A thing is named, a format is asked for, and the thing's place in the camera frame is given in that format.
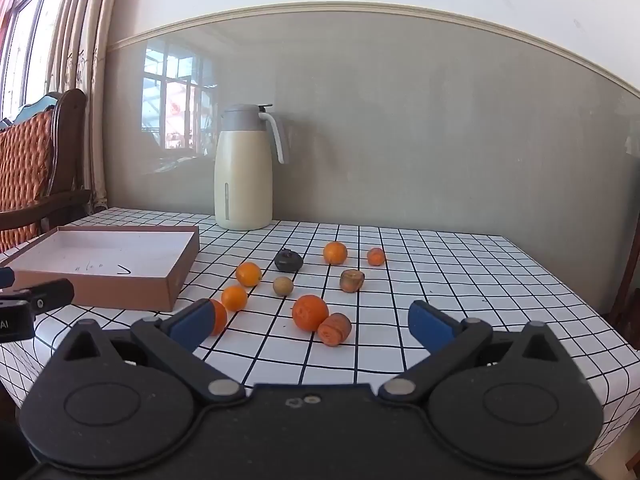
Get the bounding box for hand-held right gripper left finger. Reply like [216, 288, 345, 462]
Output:
[47, 298, 247, 406]

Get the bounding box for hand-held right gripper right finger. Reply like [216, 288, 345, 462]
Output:
[377, 300, 576, 406]

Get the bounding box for brown cardboard box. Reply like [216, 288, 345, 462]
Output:
[0, 225, 201, 312]

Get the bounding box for brownish carrot piece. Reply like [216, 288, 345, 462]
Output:
[339, 269, 366, 293]

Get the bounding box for dark mangosteen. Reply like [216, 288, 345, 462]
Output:
[273, 249, 303, 274]

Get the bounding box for large orange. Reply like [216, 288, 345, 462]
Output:
[292, 295, 330, 332]

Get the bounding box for white checked tablecloth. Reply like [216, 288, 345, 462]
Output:
[0, 207, 640, 468]

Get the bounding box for wooden sofa with orange cushions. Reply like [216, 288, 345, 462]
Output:
[0, 88, 93, 253]

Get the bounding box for cream thermos jug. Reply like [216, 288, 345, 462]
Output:
[214, 103, 290, 232]

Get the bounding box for dark wooden chair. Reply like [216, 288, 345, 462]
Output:
[607, 220, 640, 351]

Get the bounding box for beige curtain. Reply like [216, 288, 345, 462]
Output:
[47, 0, 131, 211]

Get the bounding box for window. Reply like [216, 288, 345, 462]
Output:
[0, 0, 76, 121]

